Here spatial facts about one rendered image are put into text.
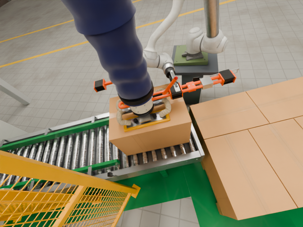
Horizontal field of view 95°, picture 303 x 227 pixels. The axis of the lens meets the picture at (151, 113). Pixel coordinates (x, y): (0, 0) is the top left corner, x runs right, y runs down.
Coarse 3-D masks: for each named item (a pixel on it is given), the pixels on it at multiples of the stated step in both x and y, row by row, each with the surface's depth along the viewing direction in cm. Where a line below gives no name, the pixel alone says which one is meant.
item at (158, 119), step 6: (150, 114) 101; (156, 114) 100; (168, 114) 99; (132, 120) 101; (138, 120) 100; (156, 120) 98; (162, 120) 97; (168, 120) 97; (126, 126) 100; (132, 126) 99; (138, 126) 98; (144, 126) 98
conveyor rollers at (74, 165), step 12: (84, 132) 156; (108, 132) 150; (36, 144) 161; (48, 144) 157; (60, 144) 153; (72, 144) 154; (84, 144) 148; (108, 144) 142; (180, 144) 128; (192, 144) 126; (24, 156) 154; (36, 156) 151; (48, 156) 152; (60, 156) 146; (84, 156) 141; (108, 156) 135; (144, 156) 129; (156, 156) 128; (72, 168) 136; (108, 168) 129; (0, 180) 144; (12, 180) 144; (24, 180) 139
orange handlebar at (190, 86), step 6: (216, 78) 94; (108, 84) 112; (186, 84) 95; (192, 84) 94; (186, 90) 93; (192, 90) 93; (156, 96) 94; (162, 96) 93; (168, 96) 94; (120, 102) 97; (120, 108) 95
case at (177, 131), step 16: (112, 112) 112; (176, 112) 101; (112, 128) 104; (144, 128) 99; (160, 128) 96; (176, 128) 100; (128, 144) 110; (144, 144) 115; (160, 144) 121; (176, 144) 127
